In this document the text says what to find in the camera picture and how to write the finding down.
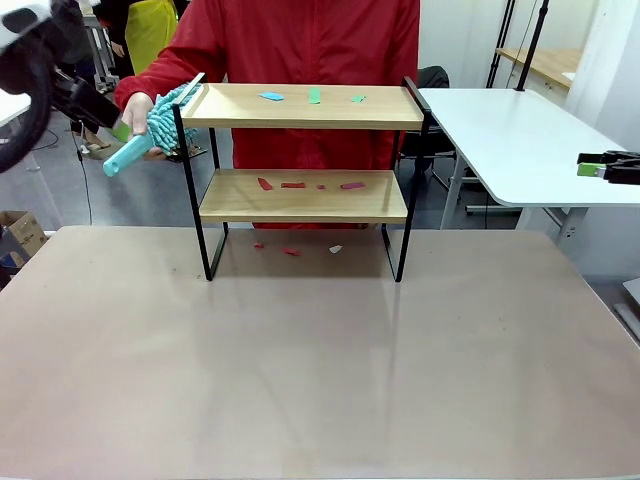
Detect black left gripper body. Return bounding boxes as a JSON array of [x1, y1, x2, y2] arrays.
[[49, 69, 122, 129]]

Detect teal microfiber duster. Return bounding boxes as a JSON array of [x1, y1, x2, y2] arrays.
[[102, 82, 205, 179]]

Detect person's right forearm red sleeve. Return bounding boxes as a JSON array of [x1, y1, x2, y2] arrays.
[[113, 49, 201, 109]]

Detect two-tier wooden metal shelf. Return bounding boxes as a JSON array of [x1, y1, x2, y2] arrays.
[[171, 72, 432, 284]]

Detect wooden shelf board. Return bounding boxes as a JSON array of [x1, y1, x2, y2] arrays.
[[198, 168, 410, 225], [179, 82, 425, 131]]

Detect person's right hand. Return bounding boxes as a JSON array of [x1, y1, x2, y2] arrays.
[[121, 91, 156, 139]]

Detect grey floor mat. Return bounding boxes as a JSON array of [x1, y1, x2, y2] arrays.
[[82, 141, 115, 161]]

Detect grey metal workbench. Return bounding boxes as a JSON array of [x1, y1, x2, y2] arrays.
[[79, 12, 124, 96]]

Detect person in dark clothes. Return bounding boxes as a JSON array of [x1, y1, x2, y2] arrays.
[[49, 0, 114, 154]]

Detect white side table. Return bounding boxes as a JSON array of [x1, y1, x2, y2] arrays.
[[0, 89, 34, 129]]

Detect person in yellow apron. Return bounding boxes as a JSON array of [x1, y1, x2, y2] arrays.
[[92, 0, 180, 81]]

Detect wooden desk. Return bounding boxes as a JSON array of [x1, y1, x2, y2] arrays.
[[494, 47, 586, 91]]

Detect thick black stand pole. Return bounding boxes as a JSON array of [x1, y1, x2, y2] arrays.
[[514, 0, 551, 93]]

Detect cardboard box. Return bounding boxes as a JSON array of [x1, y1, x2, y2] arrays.
[[0, 209, 50, 274]]

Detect thin black tripod stand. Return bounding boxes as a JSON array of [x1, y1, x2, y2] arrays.
[[486, 0, 517, 89]]

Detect black chair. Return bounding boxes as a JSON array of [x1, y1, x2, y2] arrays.
[[399, 66, 459, 174]]

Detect person in red jacket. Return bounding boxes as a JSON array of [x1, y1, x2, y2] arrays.
[[113, 0, 421, 230]]

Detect black cable hose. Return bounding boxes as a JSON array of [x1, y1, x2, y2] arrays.
[[0, 44, 55, 174]]

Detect black floor cable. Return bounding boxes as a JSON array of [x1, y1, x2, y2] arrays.
[[73, 129, 94, 226]]

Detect grey metal frame piece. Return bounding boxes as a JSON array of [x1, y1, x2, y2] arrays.
[[613, 277, 640, 346]]

